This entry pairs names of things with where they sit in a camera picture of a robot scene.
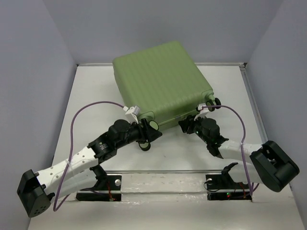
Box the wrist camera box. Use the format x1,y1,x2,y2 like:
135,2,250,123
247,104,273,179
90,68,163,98
194,104,209,121
123,105,140,124

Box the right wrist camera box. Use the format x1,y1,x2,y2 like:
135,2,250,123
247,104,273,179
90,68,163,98
194,104,209,121

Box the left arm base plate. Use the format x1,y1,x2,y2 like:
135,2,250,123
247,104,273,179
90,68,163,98
75,174,122,202

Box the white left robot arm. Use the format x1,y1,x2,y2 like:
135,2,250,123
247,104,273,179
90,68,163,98
17,119,162,218

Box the green hard-shell suitcase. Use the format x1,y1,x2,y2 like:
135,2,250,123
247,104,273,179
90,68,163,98
112,41,221,131

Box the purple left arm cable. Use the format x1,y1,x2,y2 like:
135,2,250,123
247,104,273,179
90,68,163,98
52,101,127,212

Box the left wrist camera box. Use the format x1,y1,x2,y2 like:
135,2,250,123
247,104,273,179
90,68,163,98
123,105,140,124

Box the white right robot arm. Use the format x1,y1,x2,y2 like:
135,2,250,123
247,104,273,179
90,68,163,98
178,115,300,192

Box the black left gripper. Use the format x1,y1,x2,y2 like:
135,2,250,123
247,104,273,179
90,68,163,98
116,118,162,149

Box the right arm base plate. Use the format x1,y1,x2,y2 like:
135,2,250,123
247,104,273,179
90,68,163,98
203,174,252,201

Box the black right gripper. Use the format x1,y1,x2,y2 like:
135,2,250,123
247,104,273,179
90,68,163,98
178,113,210,144

